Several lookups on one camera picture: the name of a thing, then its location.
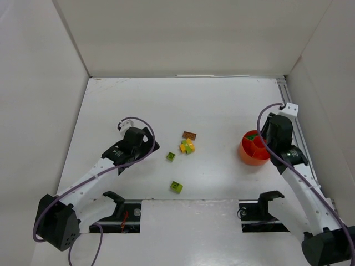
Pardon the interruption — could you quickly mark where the lime green square lego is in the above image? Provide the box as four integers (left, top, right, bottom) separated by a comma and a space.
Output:
166, 152, 176, 162

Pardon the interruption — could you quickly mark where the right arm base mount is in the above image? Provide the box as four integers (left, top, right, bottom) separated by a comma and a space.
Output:
237, 191, 289, 233

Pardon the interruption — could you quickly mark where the brown upside-down lego plate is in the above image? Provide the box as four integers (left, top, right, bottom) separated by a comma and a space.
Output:
182, 131, 196, 140

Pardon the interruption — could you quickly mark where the lime green long lego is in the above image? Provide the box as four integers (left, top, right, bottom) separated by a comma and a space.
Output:
180, 139, 195, 154

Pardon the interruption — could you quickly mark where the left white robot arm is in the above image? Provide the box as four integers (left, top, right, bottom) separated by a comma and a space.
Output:
33, 127, 160, 251

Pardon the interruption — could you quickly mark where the orange round divided container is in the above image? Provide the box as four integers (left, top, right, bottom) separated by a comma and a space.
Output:
238, 130, 270, 166

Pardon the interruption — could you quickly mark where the dark green lego plate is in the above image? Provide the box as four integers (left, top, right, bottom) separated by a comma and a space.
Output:
246, 134, 258, 141

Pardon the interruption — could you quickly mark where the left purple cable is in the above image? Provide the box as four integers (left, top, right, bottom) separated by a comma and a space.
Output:
32, 116, 155, 266

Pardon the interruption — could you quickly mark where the aluminium rail on right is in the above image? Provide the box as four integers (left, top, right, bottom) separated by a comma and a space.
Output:
276, 78, 322, 189

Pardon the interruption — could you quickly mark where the lime green lego near front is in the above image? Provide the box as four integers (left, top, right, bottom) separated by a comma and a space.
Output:
170, 181, 183, 193

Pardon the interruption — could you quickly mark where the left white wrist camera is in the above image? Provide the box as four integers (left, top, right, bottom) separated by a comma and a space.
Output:
117, 119, 134, 137

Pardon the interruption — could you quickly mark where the yellow curved lego piece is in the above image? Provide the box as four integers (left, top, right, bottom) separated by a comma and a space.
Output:
184, 139, 195, 154

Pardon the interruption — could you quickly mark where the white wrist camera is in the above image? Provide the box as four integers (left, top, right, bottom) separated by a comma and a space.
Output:
117, 119, 134, 137
277, 103, 298, 120

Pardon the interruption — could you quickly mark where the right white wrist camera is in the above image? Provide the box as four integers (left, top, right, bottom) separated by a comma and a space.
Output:
277, 103, 298, 120

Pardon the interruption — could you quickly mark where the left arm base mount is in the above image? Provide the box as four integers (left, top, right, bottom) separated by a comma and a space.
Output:
98, 191, 142, 234

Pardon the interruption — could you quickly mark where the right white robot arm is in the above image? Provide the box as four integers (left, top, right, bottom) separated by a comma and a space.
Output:
257, 112, 354, 265

